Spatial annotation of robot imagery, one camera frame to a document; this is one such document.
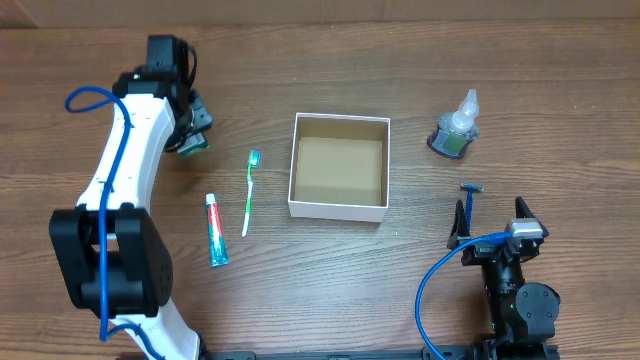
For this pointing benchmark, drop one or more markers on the green white soap packet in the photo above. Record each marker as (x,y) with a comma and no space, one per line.
(192,145)

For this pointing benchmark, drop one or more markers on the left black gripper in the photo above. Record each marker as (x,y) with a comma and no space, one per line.
(201,116)

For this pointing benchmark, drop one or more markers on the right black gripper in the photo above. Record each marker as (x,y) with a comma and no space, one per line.
(493,250)

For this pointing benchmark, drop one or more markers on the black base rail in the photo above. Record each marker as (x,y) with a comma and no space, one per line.
(455,352)

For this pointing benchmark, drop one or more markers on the white cardboard box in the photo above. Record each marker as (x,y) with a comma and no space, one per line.
(340,167)

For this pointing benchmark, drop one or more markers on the blue disposable razor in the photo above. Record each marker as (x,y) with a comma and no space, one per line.
(471,189)

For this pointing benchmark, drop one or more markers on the purple hand soap pump bottle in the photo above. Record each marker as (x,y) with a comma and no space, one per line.
(456,130)

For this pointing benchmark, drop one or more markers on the green white toothbrush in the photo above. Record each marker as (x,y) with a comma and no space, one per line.
(253,163)

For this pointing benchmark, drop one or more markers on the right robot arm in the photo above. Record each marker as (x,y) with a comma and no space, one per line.
(522,313)

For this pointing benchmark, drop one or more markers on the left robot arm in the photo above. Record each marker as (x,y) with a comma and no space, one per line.
(110,253)

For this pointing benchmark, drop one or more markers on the red green toothpaste tube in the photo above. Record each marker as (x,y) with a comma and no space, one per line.
(217,246)

